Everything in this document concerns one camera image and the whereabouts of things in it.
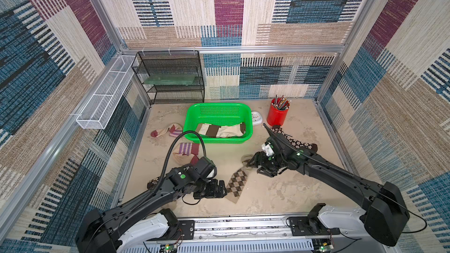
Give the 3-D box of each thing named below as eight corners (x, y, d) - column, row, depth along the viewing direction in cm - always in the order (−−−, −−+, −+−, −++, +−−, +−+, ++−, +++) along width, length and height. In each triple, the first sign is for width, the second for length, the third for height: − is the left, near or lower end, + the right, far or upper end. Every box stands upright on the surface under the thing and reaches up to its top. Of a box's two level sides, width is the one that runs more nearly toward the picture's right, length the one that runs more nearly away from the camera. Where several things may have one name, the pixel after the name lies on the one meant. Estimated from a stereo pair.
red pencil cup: (268, 125, 107) (272, 110, 97) (265, 113, 114) (269, 97, 103) (285, 125, 107) (291, 110, 97) (282, 113, 114) (287, 97, 103)
